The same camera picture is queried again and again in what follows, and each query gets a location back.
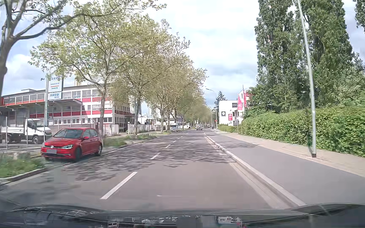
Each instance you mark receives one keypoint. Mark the paved pavement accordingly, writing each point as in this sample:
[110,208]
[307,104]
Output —
[334,158]

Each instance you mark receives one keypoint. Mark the white flatbed lorry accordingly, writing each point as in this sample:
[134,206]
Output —
[30,129]

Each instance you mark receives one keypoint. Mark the red and white building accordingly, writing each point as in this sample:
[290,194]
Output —
[74,107]

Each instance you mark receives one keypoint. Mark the grey asphalt road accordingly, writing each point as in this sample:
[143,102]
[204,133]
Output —
[182,171]

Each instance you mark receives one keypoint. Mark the white van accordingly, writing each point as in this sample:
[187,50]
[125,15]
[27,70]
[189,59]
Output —
[173,127]

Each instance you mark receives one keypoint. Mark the grey lamp post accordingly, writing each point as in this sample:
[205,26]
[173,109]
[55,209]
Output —
[309,79]

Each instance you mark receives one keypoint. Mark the tall sign pylon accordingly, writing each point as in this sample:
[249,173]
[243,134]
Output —
[54,88]

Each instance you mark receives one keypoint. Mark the car's own bonnet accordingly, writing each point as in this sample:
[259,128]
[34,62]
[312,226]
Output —
[182,217]

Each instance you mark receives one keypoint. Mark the tall poplar trees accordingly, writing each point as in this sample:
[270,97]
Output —
[309,53]

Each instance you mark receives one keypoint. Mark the road markings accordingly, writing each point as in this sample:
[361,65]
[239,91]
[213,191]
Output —
[119,185]

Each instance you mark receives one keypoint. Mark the green hedge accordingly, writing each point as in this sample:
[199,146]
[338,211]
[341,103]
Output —
[328,129]

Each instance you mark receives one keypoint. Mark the row of trees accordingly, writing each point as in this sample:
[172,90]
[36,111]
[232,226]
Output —
[128,63]

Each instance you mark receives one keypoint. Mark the grey cycle path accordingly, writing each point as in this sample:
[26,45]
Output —
[296,171]

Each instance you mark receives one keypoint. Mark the pink flag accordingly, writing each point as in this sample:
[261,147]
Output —
[240,102]

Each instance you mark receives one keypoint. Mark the red hatchback car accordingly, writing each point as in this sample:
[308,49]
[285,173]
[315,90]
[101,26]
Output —
[72,143]

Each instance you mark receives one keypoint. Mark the white vehicle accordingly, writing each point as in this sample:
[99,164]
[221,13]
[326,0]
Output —
[199,126]

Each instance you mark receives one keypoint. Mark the metal fence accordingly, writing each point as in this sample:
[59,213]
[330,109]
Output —
[128,128]

